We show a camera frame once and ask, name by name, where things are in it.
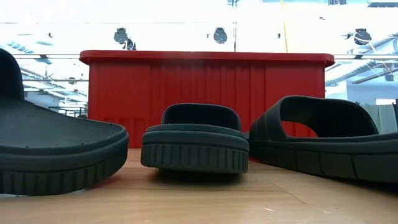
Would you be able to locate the grey-green curtain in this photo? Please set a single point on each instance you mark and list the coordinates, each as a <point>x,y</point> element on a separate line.
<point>387,118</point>

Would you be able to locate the black slide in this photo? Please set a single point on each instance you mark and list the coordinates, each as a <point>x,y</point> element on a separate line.
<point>342,161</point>
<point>194,155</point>
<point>62,155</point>

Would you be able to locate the dark round ceiling fixture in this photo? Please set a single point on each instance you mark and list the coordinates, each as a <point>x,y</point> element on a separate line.
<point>220,35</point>
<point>362,36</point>
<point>120,35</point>

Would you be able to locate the red plastic bin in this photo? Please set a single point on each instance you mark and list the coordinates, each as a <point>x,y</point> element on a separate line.
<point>202,81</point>

